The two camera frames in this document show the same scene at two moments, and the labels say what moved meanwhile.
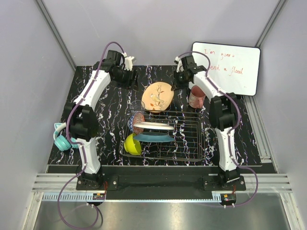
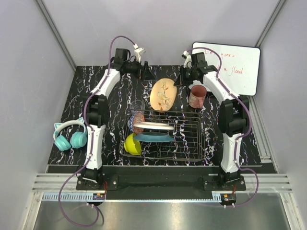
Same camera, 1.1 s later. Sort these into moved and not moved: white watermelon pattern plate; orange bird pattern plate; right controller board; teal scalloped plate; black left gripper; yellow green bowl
Moved: orange bird pattern plate; black left gripper
Not moved: yellow green bowl; white watermelon pattern plate; right controller board; teal scalloped plate
